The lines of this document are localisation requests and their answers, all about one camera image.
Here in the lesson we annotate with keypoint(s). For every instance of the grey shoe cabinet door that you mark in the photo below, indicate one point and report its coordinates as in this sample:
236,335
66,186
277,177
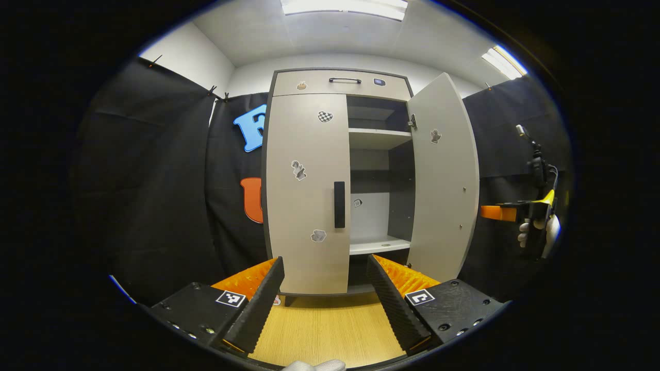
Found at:
443,196
304,206

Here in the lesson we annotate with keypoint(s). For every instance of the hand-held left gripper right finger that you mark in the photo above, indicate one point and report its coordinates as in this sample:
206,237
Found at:
392,309

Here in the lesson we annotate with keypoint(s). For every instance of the small ceiling light panel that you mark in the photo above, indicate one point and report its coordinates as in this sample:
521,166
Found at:
504,63

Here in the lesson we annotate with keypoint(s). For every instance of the white cabinet shelf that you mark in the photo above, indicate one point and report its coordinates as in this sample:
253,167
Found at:
379,138
376,246

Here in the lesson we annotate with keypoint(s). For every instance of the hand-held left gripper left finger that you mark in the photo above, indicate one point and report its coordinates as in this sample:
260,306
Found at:
260,309

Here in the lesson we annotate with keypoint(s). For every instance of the black backdrop cloth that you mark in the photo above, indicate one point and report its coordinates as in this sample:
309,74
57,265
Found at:
154,196

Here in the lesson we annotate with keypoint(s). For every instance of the grey double-door shoe cabinet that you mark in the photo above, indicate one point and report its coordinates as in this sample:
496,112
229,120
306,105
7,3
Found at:
397,206

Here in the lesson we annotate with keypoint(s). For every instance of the metal door hinge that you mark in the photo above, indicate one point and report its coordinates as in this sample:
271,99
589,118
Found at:
412,122

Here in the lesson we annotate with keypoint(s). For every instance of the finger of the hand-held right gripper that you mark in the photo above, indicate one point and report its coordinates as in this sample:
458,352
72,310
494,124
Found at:
497,213

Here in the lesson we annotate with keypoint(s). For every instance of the grey cabinet drawer front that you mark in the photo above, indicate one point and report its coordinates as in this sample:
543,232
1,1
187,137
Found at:
314,85

